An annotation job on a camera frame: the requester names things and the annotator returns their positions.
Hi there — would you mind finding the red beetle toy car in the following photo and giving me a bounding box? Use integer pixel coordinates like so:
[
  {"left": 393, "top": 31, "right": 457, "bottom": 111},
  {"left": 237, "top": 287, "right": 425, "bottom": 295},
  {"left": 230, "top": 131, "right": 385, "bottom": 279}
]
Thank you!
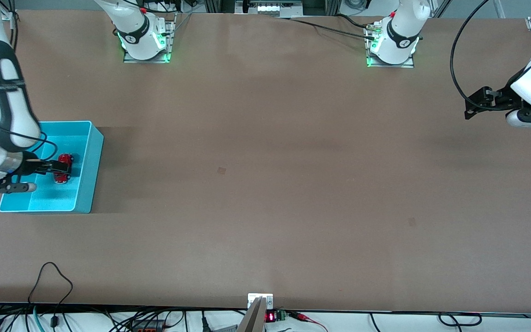
[{"left": 53, "top": 153, "right": 74, "bottom": 185}]

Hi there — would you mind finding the blue plastic box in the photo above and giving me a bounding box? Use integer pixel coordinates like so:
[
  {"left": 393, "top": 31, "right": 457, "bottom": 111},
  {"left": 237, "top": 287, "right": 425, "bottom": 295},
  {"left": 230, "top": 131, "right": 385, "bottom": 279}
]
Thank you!
[{"left": 0, "top": 120, "right": 105, "bottom": 214}]

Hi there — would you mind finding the orange power strip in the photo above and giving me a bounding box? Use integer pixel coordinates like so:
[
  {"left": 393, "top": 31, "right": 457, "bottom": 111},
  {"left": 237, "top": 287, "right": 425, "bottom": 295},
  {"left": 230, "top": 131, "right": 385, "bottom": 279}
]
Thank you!
[{"left": 130, "top": 323, "right": 170, "bottom": 332}]

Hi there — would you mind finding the lit white device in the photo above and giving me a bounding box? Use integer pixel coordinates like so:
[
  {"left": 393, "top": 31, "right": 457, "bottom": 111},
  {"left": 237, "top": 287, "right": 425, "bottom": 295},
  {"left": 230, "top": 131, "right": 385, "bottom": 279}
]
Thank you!
[{"left": 255, "top": 0, "right": 304, "bottom": 13}]

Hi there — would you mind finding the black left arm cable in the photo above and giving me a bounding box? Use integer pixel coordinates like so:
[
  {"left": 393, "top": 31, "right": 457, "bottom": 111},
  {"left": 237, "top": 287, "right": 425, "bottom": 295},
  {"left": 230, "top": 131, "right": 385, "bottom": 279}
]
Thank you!
[{"left": 450, "top": 0, "right": 490, "bottom": 112}]

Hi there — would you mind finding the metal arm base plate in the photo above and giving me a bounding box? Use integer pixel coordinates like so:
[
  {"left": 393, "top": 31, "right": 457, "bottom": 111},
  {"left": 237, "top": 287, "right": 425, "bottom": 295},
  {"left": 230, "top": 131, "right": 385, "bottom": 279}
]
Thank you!
[
  {"left": 123, "top": 13, "right": 177, "bottom": 64},
  {"left": 366, "top": 21, "right": 416, "bottom": 69}
]

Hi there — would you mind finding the black looped cable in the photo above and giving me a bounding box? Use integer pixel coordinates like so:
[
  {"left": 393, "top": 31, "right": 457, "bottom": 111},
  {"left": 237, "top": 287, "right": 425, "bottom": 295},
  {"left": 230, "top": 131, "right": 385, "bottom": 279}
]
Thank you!
[{"left": 28, "top": 261, "right": 74, "bottom": 329}]

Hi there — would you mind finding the thick black table cable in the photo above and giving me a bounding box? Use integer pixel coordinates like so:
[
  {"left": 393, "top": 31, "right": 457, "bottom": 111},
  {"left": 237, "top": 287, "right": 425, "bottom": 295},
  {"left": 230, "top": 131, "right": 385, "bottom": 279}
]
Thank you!
[{"left": 337, "top": 13, "right": 373, "bottom": 27}]

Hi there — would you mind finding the thin black table cable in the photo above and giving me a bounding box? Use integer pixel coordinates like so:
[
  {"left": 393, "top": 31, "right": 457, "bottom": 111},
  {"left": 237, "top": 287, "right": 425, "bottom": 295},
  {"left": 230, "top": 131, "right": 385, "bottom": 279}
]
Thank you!
[{"left": 272, "top": 16, "right": 378, "bottom": 41}]

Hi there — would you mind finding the black coiled cable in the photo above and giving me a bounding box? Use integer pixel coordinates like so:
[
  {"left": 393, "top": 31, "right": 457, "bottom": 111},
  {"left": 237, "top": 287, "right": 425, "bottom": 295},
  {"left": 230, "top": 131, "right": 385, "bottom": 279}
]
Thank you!
[{"left": 438, "top": 312, "right": 483, "bottom": 326}]

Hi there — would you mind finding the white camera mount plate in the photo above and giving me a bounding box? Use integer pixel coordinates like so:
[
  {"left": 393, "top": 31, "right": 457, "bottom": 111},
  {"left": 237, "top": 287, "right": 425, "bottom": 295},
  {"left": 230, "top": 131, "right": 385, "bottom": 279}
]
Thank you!
[{"left": 248, "top": 293, "right": 274, "bottom": 309}]

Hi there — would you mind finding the grey camera mount bar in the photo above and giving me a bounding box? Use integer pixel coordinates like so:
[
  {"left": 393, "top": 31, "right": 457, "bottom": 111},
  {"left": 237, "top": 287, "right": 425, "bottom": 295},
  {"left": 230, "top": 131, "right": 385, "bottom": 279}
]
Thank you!
[{"left": 236, "top": 297, "right": 266, "bottom": 332}]

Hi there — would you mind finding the red clip lead wire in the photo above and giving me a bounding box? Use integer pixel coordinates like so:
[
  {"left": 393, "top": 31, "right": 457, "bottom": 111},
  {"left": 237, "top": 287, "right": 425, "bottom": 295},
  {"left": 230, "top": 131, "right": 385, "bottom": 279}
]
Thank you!
[{"left": 288, "top": 312, "right": 330, "bottom": 332}]

